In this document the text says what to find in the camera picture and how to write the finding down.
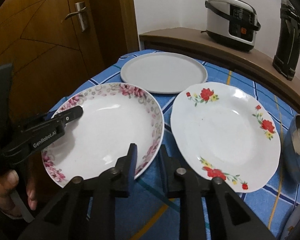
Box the person's left hand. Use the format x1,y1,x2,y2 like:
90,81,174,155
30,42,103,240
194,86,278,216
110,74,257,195
0,160,38,218

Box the white electric rice cooker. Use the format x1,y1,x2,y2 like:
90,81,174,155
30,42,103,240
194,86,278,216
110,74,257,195
205,0,261,51

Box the pink plastic bowl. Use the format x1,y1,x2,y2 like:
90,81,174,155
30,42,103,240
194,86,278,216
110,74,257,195
281,204,300,240

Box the red floral white plate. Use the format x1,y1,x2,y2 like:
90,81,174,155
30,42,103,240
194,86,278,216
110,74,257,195
170,82,281,193

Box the black thermos flask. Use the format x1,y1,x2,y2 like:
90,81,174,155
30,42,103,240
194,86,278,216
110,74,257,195
273,0,300,81

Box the blue steel bowl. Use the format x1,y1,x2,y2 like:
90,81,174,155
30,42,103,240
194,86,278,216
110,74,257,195
283,114,300,184

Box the brown wooden sideboard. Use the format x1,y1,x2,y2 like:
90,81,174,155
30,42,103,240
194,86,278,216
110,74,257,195
139,27,300,114

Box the metal door handle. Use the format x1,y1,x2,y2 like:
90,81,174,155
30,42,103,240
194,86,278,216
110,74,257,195
61,2,89,32

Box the blue checkered tablecloth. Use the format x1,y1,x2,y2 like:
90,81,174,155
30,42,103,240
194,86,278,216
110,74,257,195
56,50,300,239

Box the pink floral white plate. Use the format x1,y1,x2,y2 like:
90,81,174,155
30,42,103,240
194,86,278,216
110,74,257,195
42,82,164,187

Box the brown wooden door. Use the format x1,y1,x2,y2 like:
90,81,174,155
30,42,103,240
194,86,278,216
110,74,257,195
0,0,105,121

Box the plain grey flat plate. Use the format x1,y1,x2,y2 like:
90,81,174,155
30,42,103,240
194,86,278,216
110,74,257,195
120,52,208,94

